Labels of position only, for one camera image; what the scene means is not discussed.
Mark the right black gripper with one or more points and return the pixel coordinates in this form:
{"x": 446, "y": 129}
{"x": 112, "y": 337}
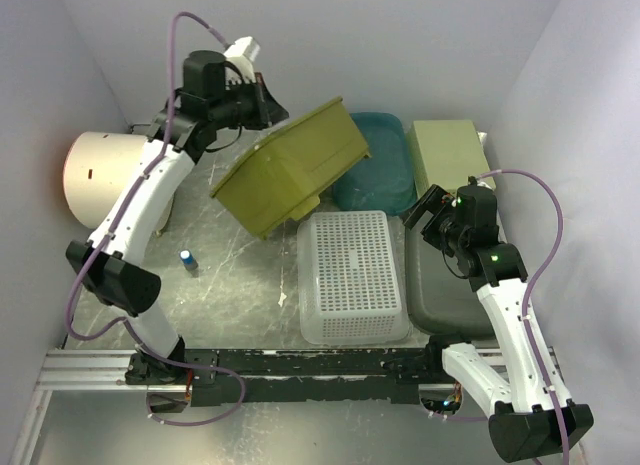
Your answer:
{"x": 437, "y": 201}

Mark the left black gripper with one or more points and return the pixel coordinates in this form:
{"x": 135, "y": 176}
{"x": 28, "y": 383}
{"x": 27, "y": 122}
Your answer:
{"x": 268, "y": 110}

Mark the pale green perforated box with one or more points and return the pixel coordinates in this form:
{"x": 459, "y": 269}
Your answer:
{"x": 445, "y": 153}

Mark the blue translucent plastic container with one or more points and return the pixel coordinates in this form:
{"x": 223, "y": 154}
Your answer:
{"x": 385, "y": 180}

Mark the olive green tub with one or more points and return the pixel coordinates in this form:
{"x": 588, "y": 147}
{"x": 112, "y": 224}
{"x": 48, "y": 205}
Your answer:
{"x": 282, "y": 176}

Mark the large metal tray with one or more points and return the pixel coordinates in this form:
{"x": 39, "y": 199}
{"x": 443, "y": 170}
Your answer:
{"x": 437, "y": 302}

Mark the white perforated basket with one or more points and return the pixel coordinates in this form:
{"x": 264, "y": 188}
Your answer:
{"x": 348, "y": 284}

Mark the cream cylindrical container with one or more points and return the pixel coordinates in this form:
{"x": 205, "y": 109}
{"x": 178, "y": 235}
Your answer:
{"x": 98, "y": 168}

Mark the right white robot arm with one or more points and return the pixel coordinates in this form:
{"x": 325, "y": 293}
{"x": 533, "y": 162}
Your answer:
{"x": 531, "y": 413}

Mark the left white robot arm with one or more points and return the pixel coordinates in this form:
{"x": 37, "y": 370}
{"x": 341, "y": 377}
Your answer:
{"x": 108, "y": 263}

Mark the small blue capped bottle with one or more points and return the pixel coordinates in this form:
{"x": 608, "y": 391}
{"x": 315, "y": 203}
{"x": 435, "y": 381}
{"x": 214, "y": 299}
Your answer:
{"x": 188, "y": 260}

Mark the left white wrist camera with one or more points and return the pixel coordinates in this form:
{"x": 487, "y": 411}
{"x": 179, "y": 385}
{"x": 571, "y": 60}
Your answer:
{"x": 243, "y": 53}

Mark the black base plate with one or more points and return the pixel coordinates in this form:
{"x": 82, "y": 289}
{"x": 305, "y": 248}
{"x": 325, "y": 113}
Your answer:
{"x": 396, "y": 375}

